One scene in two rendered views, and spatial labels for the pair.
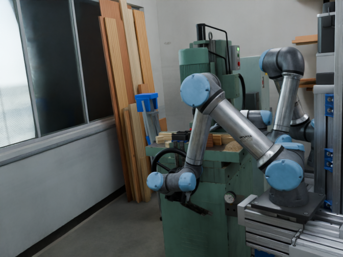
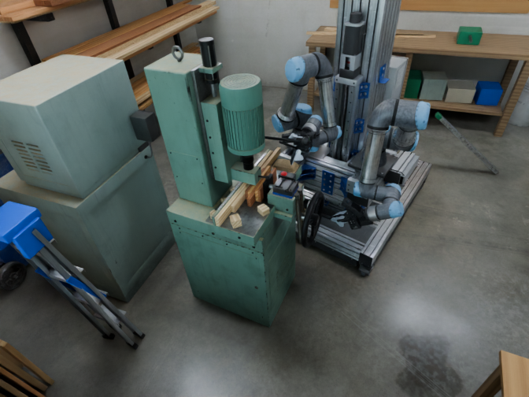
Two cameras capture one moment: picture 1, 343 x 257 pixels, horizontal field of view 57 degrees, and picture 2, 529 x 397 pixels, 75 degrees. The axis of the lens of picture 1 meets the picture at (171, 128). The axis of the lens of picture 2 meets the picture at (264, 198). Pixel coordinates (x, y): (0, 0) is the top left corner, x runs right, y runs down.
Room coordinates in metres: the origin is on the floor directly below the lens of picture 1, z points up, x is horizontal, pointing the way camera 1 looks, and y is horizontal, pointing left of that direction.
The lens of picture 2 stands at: (1.89, 1.21, 2.01)
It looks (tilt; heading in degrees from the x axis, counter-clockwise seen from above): 41 degrees down; 269
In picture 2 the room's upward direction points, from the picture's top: 4 degrees counter-clockwise
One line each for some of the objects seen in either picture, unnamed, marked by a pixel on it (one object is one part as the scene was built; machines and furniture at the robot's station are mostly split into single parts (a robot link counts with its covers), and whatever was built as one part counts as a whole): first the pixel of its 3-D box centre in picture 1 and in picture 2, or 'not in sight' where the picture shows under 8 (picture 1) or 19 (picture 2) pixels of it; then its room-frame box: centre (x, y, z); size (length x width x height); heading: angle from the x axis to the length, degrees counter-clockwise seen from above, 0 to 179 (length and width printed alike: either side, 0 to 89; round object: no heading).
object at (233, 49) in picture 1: (233, 57); not in sight; (2.13, -0.44, 1.40); 0.10 x 0.06 x 0.16; 151
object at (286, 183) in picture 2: (186, 135); (286, 183); (1.75, -0.08, 0.99); 0.13 x 0.11 x 0.06; 61
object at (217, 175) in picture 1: (207, 159); (233, 204); (2.03, -0.22, 0.76); 0.57 x 0.45 x 0.09; 151
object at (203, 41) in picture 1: (201, 38); (208, 61); (2.04, -0.23, 1.54); 0.08 x 0.08 x 0.17; 61
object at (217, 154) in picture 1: (192, 151); (270, 198); (1.83, -0.12, 0.87); 0.61 x 0.30 x 0.06; 61
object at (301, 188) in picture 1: (288, 186); (374, 153); (1.19, -0.44, 0.87); 0.15 x 0.15 x 0.10
